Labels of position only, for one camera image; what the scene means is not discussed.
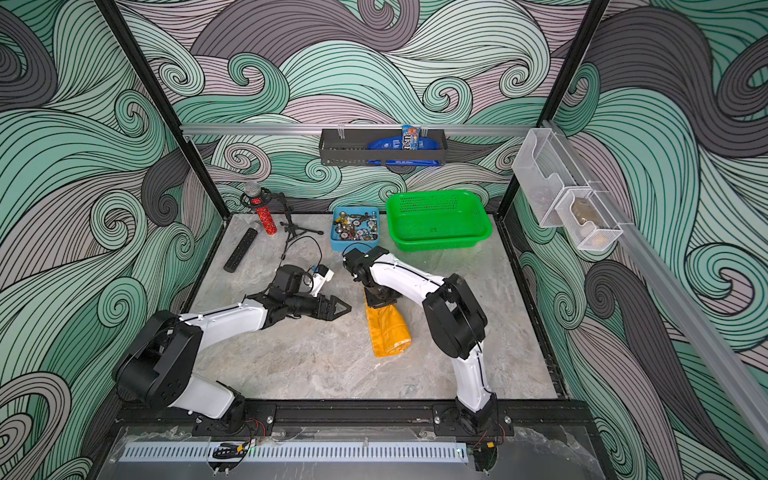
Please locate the black wall shelf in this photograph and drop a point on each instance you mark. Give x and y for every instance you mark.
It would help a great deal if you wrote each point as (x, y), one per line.
(350, 149)

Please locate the aluminium rail right wall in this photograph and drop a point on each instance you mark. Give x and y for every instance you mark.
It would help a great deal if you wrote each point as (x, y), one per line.
(743, 390)

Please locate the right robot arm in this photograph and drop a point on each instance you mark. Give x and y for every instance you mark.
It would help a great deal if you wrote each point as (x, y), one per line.
(455, 319)

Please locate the aluminium rail wall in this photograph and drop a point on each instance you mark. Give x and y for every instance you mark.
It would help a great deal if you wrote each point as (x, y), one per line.
(307, 129)
(743, 390)

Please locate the small clear wall bin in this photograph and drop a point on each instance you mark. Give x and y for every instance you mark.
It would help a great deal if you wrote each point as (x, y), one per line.
(587, 221)

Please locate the black mini tripod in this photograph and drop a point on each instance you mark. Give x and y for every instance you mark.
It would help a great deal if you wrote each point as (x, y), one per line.
(293, 230)

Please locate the white perforated cable duct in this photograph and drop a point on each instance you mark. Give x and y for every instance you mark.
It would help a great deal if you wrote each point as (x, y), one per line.
(311, 452)

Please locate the black base frame rail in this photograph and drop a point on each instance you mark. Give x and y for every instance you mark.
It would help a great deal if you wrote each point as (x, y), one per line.
(442, 417)

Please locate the yellow pillowcase with print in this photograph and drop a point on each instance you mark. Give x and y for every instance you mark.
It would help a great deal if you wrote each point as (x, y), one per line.
(388, 331)

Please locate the clear plastic wall bin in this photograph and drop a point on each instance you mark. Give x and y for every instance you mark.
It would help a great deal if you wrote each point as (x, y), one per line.
(546, 169)

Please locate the aluminium rail back wall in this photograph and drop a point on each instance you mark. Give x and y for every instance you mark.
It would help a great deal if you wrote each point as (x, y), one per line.
(307, 129)

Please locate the green plastic basket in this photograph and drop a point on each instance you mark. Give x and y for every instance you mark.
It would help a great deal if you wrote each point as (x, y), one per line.
(437, 220)

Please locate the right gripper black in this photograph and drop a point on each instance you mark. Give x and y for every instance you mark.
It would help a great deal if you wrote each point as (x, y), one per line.
(376, 299)

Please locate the blue package on shelf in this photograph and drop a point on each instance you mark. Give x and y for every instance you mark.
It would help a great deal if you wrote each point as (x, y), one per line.
(411, 138)

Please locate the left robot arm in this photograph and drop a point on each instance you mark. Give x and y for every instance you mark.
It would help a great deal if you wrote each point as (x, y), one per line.
(157, 366)

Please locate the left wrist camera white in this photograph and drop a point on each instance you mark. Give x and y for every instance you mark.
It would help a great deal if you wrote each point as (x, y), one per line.
(320, 275)

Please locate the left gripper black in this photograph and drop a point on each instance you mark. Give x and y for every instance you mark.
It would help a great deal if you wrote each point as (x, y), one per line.
(328, 315)

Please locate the blue tray of small parts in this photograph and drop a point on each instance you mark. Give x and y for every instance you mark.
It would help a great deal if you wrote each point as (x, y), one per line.
(355, 226)

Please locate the black remote control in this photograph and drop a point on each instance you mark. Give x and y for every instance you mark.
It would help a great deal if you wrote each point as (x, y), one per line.
(240, 251)

